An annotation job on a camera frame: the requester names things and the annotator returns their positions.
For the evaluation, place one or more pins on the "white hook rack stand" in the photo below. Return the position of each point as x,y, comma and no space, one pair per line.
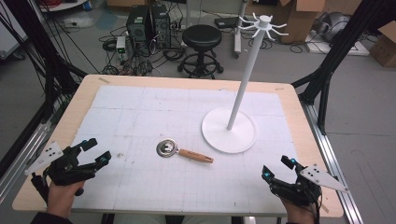
229,137

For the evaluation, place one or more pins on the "white round table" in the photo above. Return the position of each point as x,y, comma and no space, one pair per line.
62,4

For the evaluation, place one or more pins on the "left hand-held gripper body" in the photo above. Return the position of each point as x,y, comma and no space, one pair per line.
67,169

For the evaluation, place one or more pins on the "small white electronic box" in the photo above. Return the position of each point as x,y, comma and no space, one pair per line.
120,45

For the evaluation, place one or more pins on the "aluminium rail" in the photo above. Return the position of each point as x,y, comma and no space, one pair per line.
21,161
330,155

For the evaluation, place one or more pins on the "black round stool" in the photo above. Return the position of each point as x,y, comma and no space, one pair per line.
201,37

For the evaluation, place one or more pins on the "white flat board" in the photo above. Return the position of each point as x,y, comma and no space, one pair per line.
337,48

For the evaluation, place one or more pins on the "white gridded mat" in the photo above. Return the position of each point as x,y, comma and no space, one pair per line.
140,186

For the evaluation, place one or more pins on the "black metal frame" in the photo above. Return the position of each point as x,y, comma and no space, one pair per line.
336,53
34,46

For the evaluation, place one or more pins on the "strip of beige tape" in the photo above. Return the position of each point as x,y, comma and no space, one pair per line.
104,80

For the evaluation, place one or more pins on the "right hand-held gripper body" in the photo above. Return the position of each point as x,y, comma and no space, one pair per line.
299,189

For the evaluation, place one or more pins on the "black flat device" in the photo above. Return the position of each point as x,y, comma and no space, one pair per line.
229,21

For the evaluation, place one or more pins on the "open cardboard box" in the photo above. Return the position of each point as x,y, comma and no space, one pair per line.
303,21

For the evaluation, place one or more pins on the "black computer tower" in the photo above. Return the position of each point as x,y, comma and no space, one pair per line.
161,25
137,26

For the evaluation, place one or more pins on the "grey round appliance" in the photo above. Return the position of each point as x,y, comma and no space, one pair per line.
334,26

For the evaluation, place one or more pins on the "brown cardboard box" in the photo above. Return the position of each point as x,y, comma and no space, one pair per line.
384,46

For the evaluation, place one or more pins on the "person's left hand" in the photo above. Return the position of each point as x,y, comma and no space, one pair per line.
62,199

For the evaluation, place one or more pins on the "person's right hand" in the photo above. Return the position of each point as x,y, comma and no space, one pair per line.
299,214

